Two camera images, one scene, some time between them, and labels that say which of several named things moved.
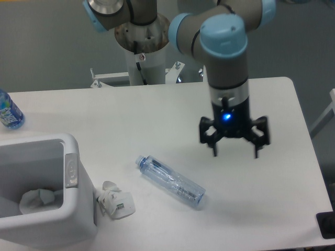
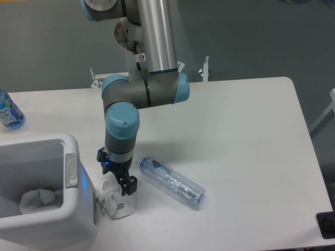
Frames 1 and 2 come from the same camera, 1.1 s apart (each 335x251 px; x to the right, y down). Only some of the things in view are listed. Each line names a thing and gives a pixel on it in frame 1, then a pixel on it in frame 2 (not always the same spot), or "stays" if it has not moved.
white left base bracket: [99, 83] stays
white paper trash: [112, 202] stays
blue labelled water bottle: [10, 115] stays
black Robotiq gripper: [234, 121] to [128, 183]
